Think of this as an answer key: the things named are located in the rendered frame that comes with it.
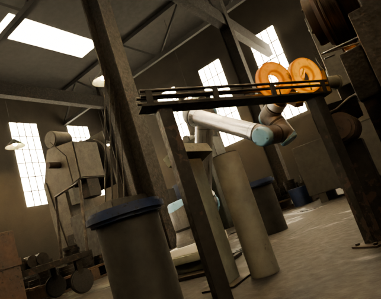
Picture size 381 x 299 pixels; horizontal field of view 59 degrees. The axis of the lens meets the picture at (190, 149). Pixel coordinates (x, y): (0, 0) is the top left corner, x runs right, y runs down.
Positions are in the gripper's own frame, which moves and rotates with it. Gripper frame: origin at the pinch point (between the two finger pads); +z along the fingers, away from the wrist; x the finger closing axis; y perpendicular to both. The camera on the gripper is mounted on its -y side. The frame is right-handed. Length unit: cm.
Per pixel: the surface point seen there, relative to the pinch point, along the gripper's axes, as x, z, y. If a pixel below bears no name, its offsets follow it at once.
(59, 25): 8, -696, 912
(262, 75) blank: -21.4, 1.6, 0.3
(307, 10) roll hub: 33, -3, 42
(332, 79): 11.4, 0.6, -6.8
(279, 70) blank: -12.6, 1.8, 1.0
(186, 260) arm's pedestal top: -47, -97, -39
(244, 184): -33, -29, -31
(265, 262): -36, -37, -61
